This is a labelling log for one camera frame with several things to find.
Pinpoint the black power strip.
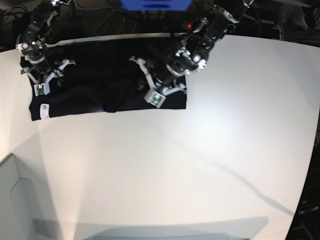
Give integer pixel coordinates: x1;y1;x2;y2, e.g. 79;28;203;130
161;21;197;33

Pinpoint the white garment label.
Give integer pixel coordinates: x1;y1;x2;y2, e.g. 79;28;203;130
39;103;50;120

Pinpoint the grey-white bin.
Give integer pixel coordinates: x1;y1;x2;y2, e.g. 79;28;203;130
0;152;81;240

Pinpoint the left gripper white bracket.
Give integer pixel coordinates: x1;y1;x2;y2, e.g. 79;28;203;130
129;56;187;108

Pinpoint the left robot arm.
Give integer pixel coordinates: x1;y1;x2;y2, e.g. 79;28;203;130
129;0;253;108

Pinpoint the black T-shirt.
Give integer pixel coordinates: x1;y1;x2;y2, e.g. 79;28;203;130
29;37;174;121

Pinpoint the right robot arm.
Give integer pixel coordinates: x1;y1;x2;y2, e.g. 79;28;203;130
15;0;76;97

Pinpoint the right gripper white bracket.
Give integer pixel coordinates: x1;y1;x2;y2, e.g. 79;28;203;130
20;59;76;96

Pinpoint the blue box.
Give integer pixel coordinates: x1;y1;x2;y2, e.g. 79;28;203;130
120;0;192;11

